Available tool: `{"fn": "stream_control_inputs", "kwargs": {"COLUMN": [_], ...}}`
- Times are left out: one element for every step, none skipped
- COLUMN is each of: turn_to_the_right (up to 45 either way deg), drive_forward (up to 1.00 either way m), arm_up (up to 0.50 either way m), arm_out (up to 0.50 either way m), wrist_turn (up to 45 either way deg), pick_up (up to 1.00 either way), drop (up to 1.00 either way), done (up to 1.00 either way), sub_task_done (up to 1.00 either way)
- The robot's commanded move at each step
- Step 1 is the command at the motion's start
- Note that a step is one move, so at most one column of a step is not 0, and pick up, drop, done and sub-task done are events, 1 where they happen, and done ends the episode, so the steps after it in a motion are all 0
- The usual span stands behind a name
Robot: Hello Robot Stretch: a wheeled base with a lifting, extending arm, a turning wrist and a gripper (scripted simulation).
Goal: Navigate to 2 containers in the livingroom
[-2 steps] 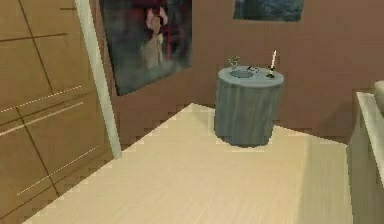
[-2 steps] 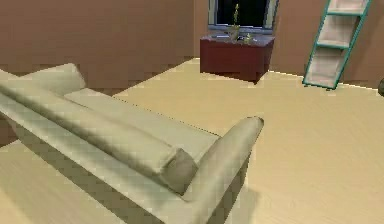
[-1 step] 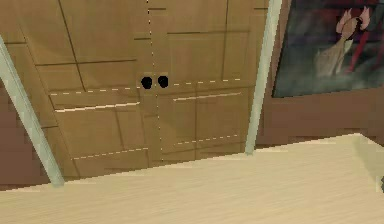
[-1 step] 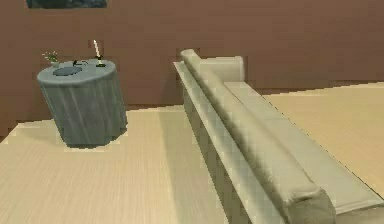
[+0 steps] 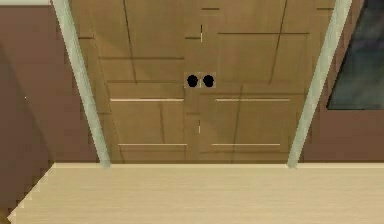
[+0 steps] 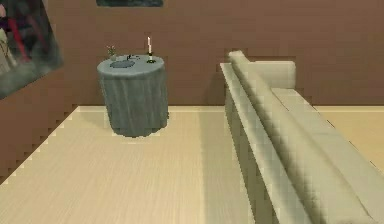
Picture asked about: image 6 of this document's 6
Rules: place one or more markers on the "grey cloth covered round table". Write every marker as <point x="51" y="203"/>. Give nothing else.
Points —
<point x="135" y="100"/>

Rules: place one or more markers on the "white candle on dark holder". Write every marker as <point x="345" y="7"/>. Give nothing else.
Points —
<point x="149" y="50"/>

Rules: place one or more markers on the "small black keys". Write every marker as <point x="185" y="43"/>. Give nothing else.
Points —
<point x="132" y="57"/>

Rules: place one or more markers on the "blue grey round dish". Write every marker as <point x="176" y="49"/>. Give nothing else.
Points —
<point x="122" y="64"/>

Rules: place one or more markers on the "beige sofa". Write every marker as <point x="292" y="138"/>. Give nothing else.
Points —
<point x="286" y="140"/>

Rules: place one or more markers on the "dark framed wall picture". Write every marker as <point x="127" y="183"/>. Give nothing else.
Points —
<point x="130" y="2"/>

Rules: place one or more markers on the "large dark wall picture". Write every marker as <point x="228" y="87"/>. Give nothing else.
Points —
<point x="23" y="43"/>

